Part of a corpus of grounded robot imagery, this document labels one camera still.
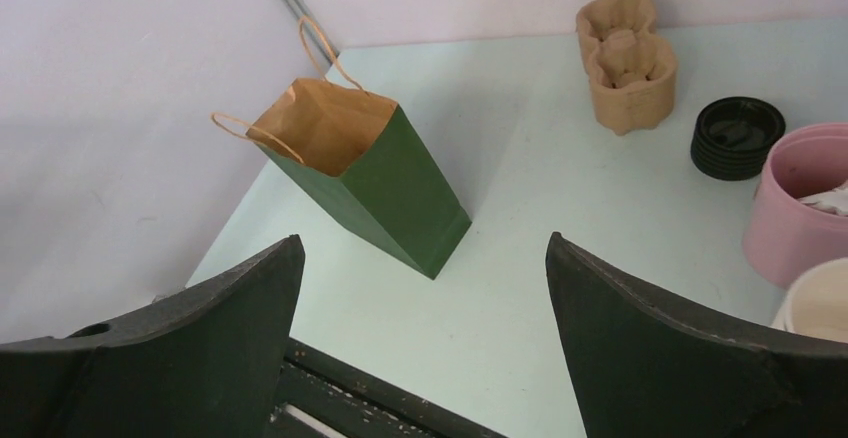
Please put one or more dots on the stack of paper cups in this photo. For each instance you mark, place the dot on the stack of paper cups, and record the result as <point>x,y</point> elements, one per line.
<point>815,305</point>

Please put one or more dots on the stacked brown cup carriers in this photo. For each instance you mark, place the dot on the stacked brown cup carriers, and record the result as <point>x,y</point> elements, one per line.
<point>631,69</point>

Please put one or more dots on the green paper bag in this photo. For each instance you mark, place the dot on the green paper bag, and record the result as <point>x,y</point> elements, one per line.
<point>355,153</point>

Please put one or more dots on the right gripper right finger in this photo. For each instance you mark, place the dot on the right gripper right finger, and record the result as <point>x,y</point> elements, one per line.
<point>646,362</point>

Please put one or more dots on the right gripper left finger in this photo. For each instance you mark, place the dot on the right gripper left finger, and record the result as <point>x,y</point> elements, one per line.
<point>203,362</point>

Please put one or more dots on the pink straw holder cup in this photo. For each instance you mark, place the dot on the pink straw holder cup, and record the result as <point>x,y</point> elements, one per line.
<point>786,237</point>

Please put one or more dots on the stack of black lids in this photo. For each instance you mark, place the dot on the stack of black lids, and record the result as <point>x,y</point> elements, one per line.
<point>732,137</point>

